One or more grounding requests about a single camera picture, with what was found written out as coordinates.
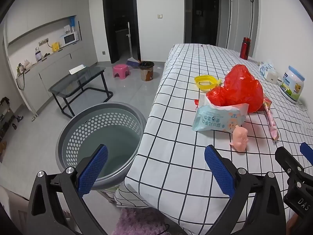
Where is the purple fluffy rug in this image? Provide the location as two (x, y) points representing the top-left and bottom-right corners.
(114, 208), (172, 235)

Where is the white jar with blue lid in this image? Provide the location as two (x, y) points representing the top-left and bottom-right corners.
(280, 66), (305, 103)

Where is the white black checked tablecloth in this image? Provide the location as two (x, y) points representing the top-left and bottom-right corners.
(114, 43), (313, 235)

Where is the grey wall cabinet unit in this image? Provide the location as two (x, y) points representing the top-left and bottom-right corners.
(4, 0), (98, 114)

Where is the white flat box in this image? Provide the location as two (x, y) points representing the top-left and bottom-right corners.
(69, 64), (86, 74)

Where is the black glass coffee table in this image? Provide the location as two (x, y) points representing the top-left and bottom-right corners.
(48, 66), (113, 118)

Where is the pink snack wrapper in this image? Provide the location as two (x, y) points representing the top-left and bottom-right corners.
(264, 103), (280, 141)

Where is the red water bottle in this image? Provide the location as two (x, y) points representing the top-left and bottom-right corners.
(240, 37), (251, 60)

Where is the white microwave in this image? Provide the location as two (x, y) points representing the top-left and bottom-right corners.
(60, 31), (79, 46)

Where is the broom with white handle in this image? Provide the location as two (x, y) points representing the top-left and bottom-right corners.
(126, 22), (141, 67)

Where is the grey perforated laundry basket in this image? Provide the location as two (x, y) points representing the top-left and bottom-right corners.
(55, 102), (147, 190)

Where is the blue white tissue pack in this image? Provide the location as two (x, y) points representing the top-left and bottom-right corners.
(259, 60), (278, 79)

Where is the red plastic bag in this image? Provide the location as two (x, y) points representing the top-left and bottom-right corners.
(206, 64), (264, 113)

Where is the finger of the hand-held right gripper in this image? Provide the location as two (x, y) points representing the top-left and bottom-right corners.
(275, 146), (306, 179)
(300, 142), (313, 165)

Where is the pink toy figure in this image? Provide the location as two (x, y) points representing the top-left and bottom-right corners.
(230, 125), (249, 152)

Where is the pink plastic stool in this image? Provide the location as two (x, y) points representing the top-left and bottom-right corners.
(113, 64), (130, 79)

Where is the dark shoe rack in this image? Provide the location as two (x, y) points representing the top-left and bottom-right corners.
(0, 97), (15, 137)

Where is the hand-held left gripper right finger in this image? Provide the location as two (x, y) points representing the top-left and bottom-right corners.
(205, 145), (286, 235)

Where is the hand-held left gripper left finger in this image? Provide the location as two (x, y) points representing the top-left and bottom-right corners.
(26, 144), (108, 235)

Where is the small white box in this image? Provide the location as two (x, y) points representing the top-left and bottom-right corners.
(266, 72), (279, 84)

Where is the brown waste bin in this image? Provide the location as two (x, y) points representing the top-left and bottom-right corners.
(139, 61), (155, 81)

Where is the light blue wet wipes packet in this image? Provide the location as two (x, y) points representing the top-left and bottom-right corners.
(191, 95), (249, 134)

